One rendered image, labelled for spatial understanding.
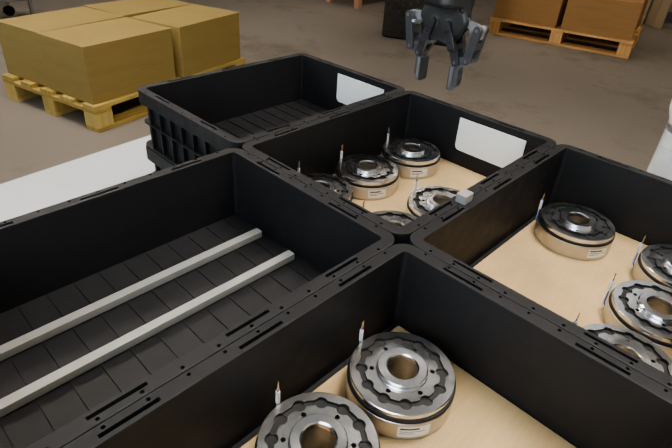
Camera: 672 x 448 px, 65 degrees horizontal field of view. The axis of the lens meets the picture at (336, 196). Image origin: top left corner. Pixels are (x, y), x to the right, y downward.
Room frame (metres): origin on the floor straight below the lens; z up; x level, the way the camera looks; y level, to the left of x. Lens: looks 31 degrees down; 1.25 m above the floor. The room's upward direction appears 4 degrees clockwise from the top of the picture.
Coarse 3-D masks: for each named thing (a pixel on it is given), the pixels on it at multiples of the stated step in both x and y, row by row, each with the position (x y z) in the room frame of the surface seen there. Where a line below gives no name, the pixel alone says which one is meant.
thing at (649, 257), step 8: (648, 248) 0.58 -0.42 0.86; (656, 248) 0.58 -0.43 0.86; (664, 248) 0.59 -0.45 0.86; (640, 256) 0.57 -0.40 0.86; (648, 256) 0.56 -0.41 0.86; (656, 256) 0.56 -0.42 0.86; (664, 256) 0.57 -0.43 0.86; (648, 264) 0.55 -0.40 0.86; (656, 264) 0.55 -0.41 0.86; (664, 264) 0.55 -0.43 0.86; (648, 272) 0.54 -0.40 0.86; (656, 272) 0.53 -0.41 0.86; (664, 272) 0.53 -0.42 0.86; (664, 280) 0.52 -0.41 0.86
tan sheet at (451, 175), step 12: (444, 168) 0.84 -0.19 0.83; (456, 168) 0.84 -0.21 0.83; (408, 180) 0.79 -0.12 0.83; (420, 180) 0.79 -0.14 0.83; (432, 180) 0.79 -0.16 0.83; (444, 180) 0.79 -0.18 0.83; (456, 180) 0.80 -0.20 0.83; (468, 180) 0.80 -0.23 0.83; (480, 180) 0.80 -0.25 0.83; (396, 192) 0.74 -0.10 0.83; (408, 192) 0.74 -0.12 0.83; (360, 204) 0.70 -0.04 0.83; (372, 204) 0.70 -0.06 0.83; (384, 204) 0.70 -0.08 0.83; (396, 204) 0.70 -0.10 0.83
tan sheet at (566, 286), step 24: (528, 240) 0.63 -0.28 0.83; (624, 240) 0.65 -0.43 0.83; (480, 264) 0.56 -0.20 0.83; (504, 264) 0.57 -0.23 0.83; (528, 264) 0.57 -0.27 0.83; (552, 264) 0.57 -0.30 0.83; (576, 264) 0.58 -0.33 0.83; (600, 264) 0.58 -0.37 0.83; (624, 264) 0.59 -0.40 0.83; (528, 288) 0.52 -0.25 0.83; (552, 288) 0.52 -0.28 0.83; (576, 288) 0.53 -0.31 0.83; (600, 288) 0.53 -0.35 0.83; (576, 312) 0.48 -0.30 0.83; (600, 312) 0.48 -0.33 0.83
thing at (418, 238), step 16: (560, 144) 0.75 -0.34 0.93; (544, 160) 0.69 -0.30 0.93; (592, 160) 0.71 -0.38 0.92; (608, 160) 0.71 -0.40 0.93; (512, 176) 0.63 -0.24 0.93; (640, 176) 0.67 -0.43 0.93; (656, 176) 0.66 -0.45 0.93; (480, 192) 0.58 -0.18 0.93; (496, 192) 0.59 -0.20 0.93; (464, 208) 0.54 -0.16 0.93; (432, 224) 0.50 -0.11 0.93; (448, 224) 0.51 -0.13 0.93; (416, 240) 0.47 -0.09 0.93; (448, 256) 0.44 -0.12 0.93; (464, 272) 0.42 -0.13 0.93; (480, 272) 0.42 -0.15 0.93; (496, 288) 0.39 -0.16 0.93; (528, 304) 0.37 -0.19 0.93; (560, 320) 0.36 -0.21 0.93; (576, 336) 0.34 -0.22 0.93; (592, 336) 0.34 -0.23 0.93; (608, 352) 0.32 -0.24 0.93; (624, 352) 0.32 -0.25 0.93; (640, 368) 0.31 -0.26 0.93; (656, 368) 0.31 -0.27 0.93
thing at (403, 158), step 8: (384, 144) 0.86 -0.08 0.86; (392, 144) 0.87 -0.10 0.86; (424, 144) 0.87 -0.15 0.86; (432, 144) 0.87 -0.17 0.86; (384, 152) 0.83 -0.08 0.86; (392, 152) 0.83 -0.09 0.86; (400, 152) 0.83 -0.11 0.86; (432, 152) 0.84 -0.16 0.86; (400, 160) 0.80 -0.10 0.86; (408, 160) 0.80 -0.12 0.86; (416, 160) 0.80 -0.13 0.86; (424, 160) 0.80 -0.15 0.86; (432, 160) 0.81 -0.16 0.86
